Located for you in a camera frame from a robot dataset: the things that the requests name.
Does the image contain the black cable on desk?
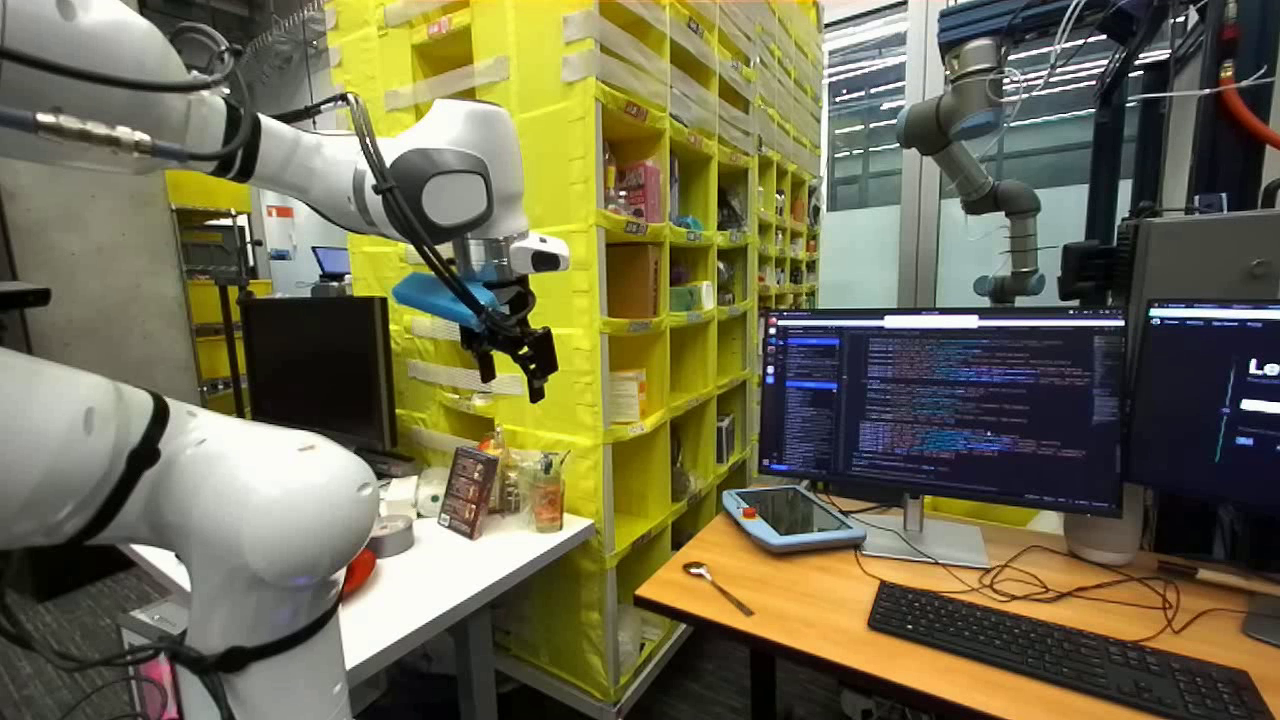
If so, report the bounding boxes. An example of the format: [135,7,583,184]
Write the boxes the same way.
[852,536,1245,649]

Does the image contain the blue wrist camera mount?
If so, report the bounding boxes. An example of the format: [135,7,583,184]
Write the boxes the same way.
[391,272,499,331]

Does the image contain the small picture card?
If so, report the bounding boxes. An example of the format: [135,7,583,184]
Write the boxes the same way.
[441,447,499,541]

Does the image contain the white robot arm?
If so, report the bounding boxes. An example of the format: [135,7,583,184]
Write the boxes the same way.
[0,0,567,720]

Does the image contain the glass jar with orange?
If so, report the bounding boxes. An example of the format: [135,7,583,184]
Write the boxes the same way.
[528,456,566,531]

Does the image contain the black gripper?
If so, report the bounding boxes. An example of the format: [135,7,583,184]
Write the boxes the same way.
[459,290,555,405]

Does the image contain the grey tape roll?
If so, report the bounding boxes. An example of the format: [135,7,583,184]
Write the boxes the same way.
[368,518,418,558]

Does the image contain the grey background robot arm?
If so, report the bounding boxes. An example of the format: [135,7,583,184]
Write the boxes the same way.
[895,35,1043,309]

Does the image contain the white side table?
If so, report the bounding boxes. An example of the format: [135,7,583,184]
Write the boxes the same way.
[129,507,592,720]

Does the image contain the blue teach pendant tablet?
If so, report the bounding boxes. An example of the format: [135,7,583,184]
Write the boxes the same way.
[720,486,864,558]

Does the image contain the black keyboard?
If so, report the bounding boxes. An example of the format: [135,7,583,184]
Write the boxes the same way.
[869,584,1278,720]

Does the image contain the wide computer monitor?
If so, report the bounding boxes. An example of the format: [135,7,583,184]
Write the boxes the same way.
[759,309,1126,518]

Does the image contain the yellow fabric shelf unit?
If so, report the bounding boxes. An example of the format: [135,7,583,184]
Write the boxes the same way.
[326,0,822,716]

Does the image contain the black monitor behind table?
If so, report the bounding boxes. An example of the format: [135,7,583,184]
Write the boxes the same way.
[240,296,398,447]

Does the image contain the red round object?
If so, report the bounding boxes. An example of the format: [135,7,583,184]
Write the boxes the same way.
[342,550,378,601]

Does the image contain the right computer monitor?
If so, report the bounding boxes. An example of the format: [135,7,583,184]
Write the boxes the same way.
[1134,301,1280,513]

